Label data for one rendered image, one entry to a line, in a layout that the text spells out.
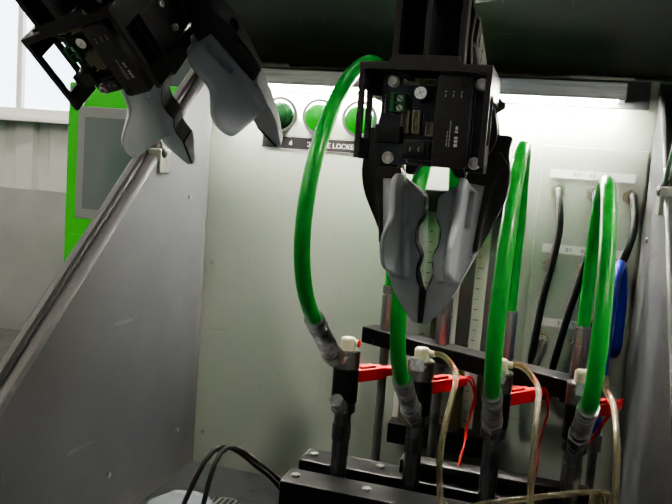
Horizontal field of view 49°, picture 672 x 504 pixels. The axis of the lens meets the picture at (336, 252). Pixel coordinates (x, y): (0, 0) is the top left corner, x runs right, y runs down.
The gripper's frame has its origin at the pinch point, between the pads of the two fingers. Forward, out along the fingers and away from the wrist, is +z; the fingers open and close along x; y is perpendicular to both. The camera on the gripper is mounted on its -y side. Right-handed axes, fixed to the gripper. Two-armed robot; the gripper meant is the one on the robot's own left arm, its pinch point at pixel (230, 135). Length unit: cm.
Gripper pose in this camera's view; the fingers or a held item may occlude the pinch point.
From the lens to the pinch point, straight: 55.4
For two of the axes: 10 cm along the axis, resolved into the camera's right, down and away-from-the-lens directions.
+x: 8.7, -1.0, -4.8
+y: -2.6, 7.3, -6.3
